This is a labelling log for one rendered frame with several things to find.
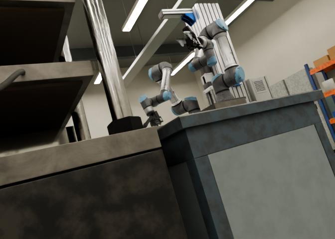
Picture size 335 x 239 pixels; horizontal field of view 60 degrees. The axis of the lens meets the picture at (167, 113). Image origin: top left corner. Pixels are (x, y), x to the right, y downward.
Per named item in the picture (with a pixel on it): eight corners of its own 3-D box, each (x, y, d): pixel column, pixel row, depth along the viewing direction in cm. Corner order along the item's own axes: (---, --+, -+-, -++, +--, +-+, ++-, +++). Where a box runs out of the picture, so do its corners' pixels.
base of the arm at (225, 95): (228, 104, 239) (224, 93, 240) (239, 98, 225) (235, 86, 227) (213, 107, 232) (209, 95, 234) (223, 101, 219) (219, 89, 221)
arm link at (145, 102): (148, 94, 238) (142, 93, 231) (154, 105, 235) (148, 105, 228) (141, 99, 242) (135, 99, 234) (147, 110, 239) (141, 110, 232)
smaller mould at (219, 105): (230, 119, 132) (226, 107, 133) (250, 110, 121) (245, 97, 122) (200, 126, 124) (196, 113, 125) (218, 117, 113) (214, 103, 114)
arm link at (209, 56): (207, 69, 212) (203, 56, 214) (220, 62, 205) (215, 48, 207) (201, 68, 206) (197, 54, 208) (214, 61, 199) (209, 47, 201)
